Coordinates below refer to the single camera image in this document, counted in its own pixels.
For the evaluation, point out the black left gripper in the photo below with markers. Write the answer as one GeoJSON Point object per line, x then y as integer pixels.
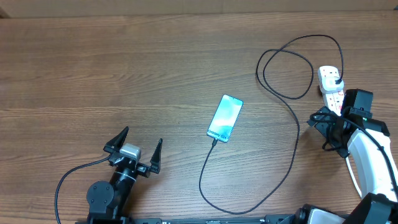
{"type": "Point", "coordinates": [144, 170]}

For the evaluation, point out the white charger plug adapter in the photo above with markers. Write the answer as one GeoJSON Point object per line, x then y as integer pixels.
{"type": "Point", "coordinates": [331, 85]}

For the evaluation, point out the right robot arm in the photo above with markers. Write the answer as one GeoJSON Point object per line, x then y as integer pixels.
{"type": "Point", "coordinates": [346, 123]}

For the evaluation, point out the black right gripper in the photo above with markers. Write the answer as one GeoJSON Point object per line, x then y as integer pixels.
{"type": "Point", "coordinates": [322, 124]}

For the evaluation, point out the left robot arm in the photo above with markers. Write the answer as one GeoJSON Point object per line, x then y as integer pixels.
{"type": "Point", "coordinates": [107, 199]}

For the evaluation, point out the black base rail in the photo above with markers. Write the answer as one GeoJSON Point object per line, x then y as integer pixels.
{"type": "Point", "coordinates": [268, 219]}

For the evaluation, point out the white power strip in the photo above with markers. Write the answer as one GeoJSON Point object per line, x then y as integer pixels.
{"type": "Point", "coordinates": [333, 94]}

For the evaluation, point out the Samsung Galaxy smartphone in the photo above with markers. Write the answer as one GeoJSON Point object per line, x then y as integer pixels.
{"type": "Point", "coordinates": [224, 119]}

